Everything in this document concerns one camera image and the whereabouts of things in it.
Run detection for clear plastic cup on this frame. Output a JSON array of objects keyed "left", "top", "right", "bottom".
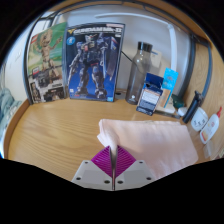
[{"left": 203, "top": 139, "right": 216, "bottom": 159}]

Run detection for small blue box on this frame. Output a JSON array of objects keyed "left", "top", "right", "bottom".
[{"left": 135, "top": 73, "right": 164, "bottom": 117}]

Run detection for dark transparent water bottle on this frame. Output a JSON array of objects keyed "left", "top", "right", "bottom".
[{"left": 125, "top": 41, "right": 154, "bottom": 106}]

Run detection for white mug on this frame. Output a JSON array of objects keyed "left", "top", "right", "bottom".
[{"left": 190, "top": 107, "right": 209, "bottom": 133}]

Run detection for dark green round container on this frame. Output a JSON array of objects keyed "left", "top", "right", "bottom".
[{"left": 173, "top": 94, "right": 186, "bottom": 109}]

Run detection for white bottle with red cap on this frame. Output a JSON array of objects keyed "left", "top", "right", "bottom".
[{"left": 199, "top": 106, "right": 223, "bottom": 145}]

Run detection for white desk lamp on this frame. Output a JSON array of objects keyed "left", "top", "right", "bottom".
[{"left": 94, "top": 12, "right": 183, "bottom": 116}]

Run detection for pink towel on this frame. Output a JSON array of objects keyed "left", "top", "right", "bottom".
[{"left": 96, "top": 118, "right": 200, "bottom": 181}]

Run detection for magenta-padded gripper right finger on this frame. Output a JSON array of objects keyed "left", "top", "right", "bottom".
[{"left": 113, "top": 145, "right": 157, "bottom": 192}]

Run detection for light blue card package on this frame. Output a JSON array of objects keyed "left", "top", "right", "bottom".
[{"left": 159, "top": 67, "right": 180, "bottom": 108}]

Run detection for teal blanket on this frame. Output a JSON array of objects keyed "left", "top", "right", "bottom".
[{"left": 0, "top": 87, "right": 16, "bottom": 116}]

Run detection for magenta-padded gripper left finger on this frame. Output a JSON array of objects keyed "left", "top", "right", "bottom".
[{"left": 71, "top": 145, "right": 115, "bottom": 192}]

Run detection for black cylindrical stick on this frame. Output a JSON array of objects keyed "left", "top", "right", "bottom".
[{"left": 182, "top": 90, "right": 204, "bottom": 125}]

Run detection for blue robot model kit box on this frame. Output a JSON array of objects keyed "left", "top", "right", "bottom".
[{"left": 64, "top": 22, "right": 126, "bottom": 103}]

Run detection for dark grey metal frame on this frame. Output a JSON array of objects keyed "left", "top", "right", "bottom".
[{"left": 22, "top": 3, "right": 214, "bottom": 104}]

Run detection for green tree figure set box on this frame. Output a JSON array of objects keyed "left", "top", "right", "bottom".
[{"left": 26, "top": 21, "right": 69, "bottom": 104}]

